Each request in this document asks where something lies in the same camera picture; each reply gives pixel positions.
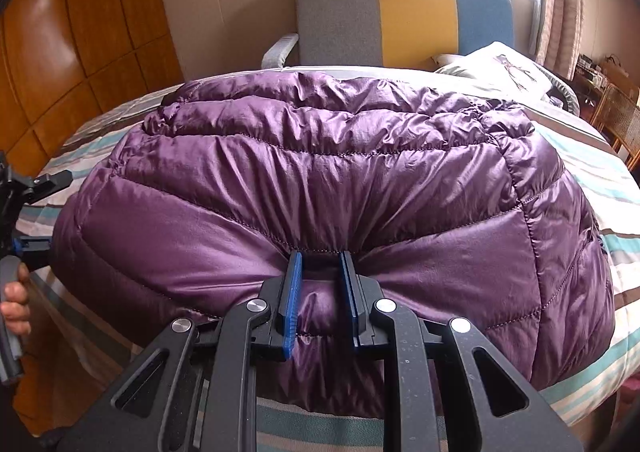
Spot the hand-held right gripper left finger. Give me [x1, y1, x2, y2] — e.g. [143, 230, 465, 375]
[60, 252, 305, 452]

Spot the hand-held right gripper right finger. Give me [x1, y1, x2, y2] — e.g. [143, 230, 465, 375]
[337, 252, 586, 452]

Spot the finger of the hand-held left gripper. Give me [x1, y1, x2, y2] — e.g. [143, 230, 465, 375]
[0, 152, 74, 213]
[13, 232, 54, 279]

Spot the purple quilted down jacket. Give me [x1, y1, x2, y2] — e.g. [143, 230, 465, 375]
[51, 69, 616, 420]

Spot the person's left hand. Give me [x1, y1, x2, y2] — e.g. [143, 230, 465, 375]
[0, 278, 32, 335]

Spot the wooden wardrobe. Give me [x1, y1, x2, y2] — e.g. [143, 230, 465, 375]
[0, 0, 184, 438]

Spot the white printed pillow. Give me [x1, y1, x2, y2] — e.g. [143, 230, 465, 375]
[435, 42, 553, 103]

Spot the bed with striped sheet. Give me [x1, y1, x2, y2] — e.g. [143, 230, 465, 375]
[15, 64, 640, 452]

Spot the grey yellow blue headboard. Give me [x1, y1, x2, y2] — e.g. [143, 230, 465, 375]
[292, 0, 516, 71]

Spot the rattan chair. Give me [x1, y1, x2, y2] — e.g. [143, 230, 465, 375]
[590, 84, 640, 159]

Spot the cluttered desk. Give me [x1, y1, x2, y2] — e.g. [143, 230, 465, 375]
[575, 54, 640, 98]

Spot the brown paper bag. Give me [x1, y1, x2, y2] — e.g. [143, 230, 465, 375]
[600, 54, 632, 83]

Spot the pink patterned curtain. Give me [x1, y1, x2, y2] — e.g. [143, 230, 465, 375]
[537, 0, 587, 80]

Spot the grey bed side rail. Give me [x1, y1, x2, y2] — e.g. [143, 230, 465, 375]
[261, 33, 300, 70]
[545, 82, 581, 115]

